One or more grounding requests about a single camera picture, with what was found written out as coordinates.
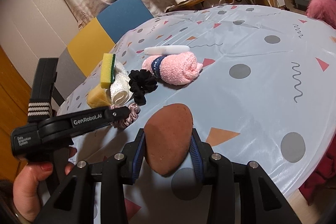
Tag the black scrunchie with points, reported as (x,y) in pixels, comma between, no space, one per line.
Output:
(140,83)

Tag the yellow green scrub sponge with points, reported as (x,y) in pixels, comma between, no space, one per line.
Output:
(107,76)

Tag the tan porous sponge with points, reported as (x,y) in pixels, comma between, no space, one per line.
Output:
(98,97)

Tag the brown egg-shaped sponge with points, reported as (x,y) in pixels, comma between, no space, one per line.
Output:
(168,135)

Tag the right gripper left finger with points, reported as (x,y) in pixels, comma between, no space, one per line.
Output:
(139,153)

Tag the patterned plastic tablecloth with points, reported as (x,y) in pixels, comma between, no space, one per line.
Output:
(266,91)

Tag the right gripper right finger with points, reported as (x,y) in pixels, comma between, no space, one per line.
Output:
(196,159)

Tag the white rolled cloth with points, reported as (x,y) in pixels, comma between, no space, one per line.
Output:
(120,90)

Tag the grey yellow blue chair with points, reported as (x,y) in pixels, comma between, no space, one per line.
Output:
(99,36)

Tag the wooden cabinet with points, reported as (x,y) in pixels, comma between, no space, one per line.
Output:
(15,94)

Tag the pink rolled towel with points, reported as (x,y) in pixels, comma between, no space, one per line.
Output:
(180,69)

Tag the white plastic tube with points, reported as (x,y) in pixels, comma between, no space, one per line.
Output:
(166,50)

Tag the pink blanket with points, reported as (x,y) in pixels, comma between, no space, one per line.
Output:
(324,10)

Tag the person's left hand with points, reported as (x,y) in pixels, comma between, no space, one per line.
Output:
(27,203)

